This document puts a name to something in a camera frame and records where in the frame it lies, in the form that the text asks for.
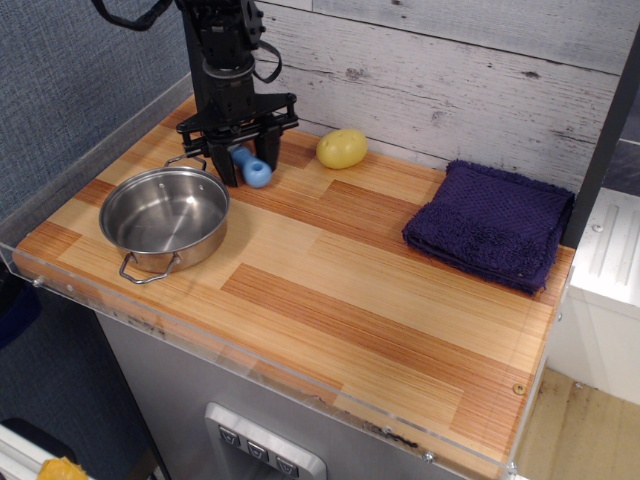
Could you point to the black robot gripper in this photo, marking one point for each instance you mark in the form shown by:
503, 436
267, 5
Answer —
235, 114

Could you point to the blue spoon with grey bowl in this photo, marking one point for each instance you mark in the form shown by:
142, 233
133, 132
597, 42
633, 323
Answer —
256, 173

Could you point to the stainless steel pot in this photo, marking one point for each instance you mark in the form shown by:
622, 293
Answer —
165, 219

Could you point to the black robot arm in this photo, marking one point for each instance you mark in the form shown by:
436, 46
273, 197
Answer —
226, 56

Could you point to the yellow toy potato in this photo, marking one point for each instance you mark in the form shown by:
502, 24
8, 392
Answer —
342, 149

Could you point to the folded purple towel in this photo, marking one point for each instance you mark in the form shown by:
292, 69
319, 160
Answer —
498, 225

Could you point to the silver dispenser button panel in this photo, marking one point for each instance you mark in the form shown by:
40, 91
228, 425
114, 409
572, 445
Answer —
261, 445

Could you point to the yellow object bottom left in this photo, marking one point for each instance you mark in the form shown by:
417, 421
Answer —
61, 469

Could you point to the white ribbed appliance top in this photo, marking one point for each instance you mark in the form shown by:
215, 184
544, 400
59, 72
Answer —
607, 259

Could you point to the black vertical post left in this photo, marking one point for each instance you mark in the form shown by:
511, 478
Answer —
195, 56

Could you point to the black vertical post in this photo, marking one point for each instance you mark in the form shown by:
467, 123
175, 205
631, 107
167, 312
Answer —
195, 56
605, 147

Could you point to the black vertical post right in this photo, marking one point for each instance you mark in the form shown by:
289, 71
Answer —
605, 147

